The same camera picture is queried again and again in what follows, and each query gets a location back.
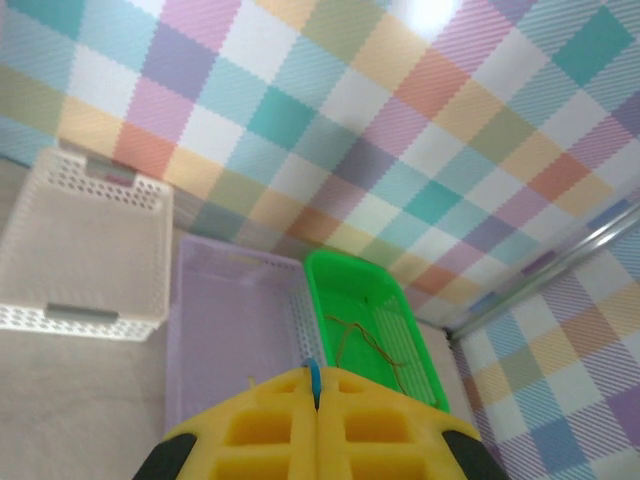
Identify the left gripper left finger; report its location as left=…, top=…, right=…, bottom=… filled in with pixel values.
left=133, top=367, right=321, bottom=480

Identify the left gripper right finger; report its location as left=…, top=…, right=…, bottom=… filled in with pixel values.
left=317, top=367, right=507, bottom=480

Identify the thin blue cable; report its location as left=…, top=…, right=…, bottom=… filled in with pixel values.
left=299, top=356, right=326, bottom=407

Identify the brown rubber band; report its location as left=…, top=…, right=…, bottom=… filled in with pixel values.
left=324, top=313, right=409, bottom=396

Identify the white perforated plastic basket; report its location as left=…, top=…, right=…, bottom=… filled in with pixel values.
left=0, top=147, right=175, bottom=344

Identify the purple perforated plastic basket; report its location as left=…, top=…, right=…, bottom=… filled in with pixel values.
left=164, top=234, right=330, bottom=441

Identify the green plastic basket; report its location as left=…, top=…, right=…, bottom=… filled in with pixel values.
left=303, top=248, right=451, bottom=414

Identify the aluminium frame post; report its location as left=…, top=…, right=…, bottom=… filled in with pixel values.
left=443, top=199, right=640, bottom=342

